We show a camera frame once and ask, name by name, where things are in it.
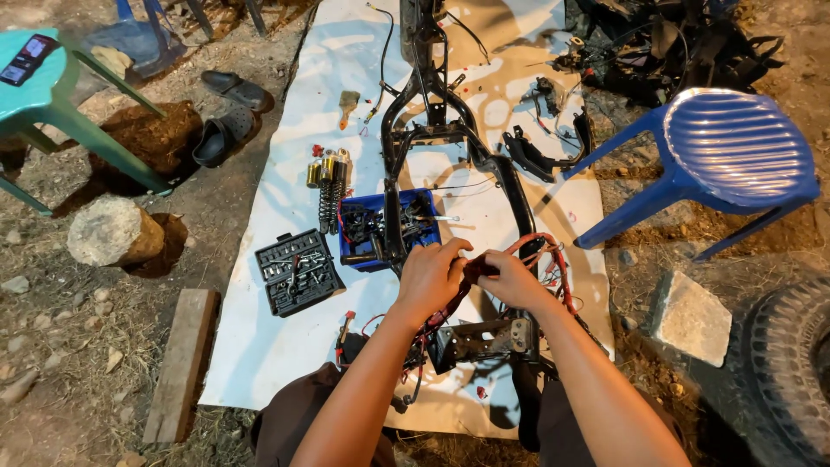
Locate person's left hand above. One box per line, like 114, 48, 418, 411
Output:
395, 237, 474, 324

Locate person's right hand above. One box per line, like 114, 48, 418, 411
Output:
475, 249, 559, 315

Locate red wiring harness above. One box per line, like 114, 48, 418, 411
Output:
335, 232, 579, 390

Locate blue plastic parts bin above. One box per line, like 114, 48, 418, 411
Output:
337, 188, 443, 273

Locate black plastic fairing piece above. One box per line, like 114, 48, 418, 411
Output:
502, 107, 596, 184

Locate white tarp sheet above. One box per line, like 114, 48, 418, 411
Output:
198, 0, 614, 441

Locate chrome coil shock absorber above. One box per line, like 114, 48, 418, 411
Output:
329, 148, 352, 236
306, 150, 338, 236

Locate black socket tool case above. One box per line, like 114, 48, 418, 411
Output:
254, 228, 346, 319

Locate grey concrete block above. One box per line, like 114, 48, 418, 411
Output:
648, 270, 734, 369

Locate person's brown trousers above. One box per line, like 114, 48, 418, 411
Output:
250, 361, 682, 467

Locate blue plastic stool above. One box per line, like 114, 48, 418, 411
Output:
562, 87, 822, 262

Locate heap of black motorcycle parts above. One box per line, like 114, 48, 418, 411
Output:
551, 0, 785, 108

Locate black rubber sandal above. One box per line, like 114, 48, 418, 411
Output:
200, 70, 276, 114
192, 105, 258, 170

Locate black vehicle tyre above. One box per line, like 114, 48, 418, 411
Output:
733, 278, 830, 467

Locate wooden plank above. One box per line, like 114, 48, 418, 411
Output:
143, 288, 221, 445

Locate round tree stump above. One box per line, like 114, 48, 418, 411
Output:
67, 197, 166, 268

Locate blue plastic chair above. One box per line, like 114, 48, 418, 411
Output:
81, 0, 189, 79

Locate yellow rag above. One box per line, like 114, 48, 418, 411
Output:
89, 45, 134, 80

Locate green plastic stool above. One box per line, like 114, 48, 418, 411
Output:
0, 27, 175, 218

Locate black smartphone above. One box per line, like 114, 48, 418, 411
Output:
0, 34, 59, 88

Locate black motorcycle frame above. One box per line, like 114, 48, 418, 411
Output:
380, 0, 560, 452

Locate handlebar switch assembly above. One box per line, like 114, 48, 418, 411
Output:
520, 75, 571, 124

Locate wooden handled paint brush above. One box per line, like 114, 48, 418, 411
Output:
338, 90, 361, 132

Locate black control cable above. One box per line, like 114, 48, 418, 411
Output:
362, 2, 396, 125

